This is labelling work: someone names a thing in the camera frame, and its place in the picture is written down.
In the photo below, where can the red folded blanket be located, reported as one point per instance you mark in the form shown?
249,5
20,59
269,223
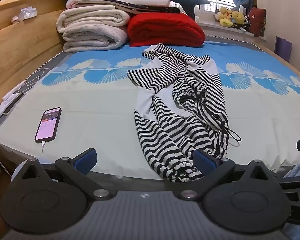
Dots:
165,30

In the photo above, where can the wooden bed frame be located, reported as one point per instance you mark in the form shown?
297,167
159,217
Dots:
17,50

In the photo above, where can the pile of yellow plush toys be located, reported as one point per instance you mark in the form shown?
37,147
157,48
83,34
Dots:
231,17

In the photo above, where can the black white striped pants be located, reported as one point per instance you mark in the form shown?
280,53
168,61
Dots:
180,110

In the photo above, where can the cream folded quilt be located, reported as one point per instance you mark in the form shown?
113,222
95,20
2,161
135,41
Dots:
92,17

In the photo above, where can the blue shell print bed sheet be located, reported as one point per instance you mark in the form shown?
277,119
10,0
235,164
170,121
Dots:
90,110

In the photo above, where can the white windowsill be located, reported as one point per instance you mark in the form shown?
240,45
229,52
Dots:
230,31

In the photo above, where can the tissue pack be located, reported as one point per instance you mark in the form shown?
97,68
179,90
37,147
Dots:
27,12

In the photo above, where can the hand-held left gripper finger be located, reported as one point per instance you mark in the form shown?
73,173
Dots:
86,158

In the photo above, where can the purple box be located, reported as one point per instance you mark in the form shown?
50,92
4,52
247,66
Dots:
283,48

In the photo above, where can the smartphone in dark case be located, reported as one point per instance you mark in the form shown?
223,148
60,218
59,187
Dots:
48,125

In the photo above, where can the grey-white folded quilt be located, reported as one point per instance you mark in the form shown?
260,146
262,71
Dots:
95,38

